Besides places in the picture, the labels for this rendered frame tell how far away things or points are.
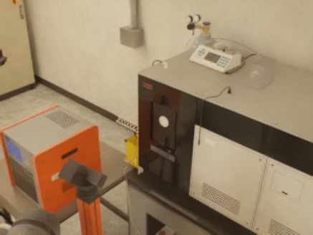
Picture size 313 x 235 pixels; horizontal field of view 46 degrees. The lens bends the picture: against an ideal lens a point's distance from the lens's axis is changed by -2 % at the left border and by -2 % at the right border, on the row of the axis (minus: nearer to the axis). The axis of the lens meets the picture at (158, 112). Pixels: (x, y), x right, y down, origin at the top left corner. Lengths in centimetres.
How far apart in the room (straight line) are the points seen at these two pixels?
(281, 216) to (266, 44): 140
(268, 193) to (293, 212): 14
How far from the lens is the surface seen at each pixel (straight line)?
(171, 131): 201
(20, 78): 505
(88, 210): 110
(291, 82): 205
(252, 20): 284
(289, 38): 275
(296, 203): 178
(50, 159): 202
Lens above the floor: 226
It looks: 30 degrees down
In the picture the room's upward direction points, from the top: 1 degrees clockwise
